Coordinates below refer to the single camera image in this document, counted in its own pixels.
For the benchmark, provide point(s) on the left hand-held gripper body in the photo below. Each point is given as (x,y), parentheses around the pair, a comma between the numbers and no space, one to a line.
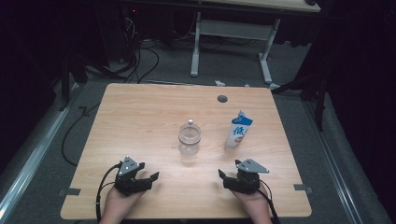
(127,179)

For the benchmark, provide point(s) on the white paper scrap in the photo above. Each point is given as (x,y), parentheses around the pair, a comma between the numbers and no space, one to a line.
(219,83)

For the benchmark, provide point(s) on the desk with white metal legs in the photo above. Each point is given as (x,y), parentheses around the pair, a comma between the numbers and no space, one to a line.
(236,29)

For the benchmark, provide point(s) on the white blue salt pouch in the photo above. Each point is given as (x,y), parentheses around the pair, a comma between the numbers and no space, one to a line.
(237,132)

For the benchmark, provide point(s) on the metal floor rail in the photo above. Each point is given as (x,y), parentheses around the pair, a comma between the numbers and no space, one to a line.
(34,155)
(333,161)

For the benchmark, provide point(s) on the person's right hand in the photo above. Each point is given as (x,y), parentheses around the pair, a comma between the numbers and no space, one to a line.
(257,203)

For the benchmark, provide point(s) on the black stand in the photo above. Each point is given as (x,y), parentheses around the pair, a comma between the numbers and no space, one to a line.
(319,102)
(65,84)

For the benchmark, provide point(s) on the small pale floor scrap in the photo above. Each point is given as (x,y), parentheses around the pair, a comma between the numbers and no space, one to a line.
(245,83)

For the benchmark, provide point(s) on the gray tape piece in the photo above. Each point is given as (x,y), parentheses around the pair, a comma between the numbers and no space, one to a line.
(70,192)
(302,187)

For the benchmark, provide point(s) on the person's left hand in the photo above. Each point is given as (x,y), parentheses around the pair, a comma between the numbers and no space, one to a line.
(121,203)

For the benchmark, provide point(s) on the clear glass jar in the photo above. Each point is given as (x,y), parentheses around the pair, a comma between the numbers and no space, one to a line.
(189,140)

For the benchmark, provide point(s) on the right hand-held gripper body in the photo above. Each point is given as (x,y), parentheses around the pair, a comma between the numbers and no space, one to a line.
(247,182)

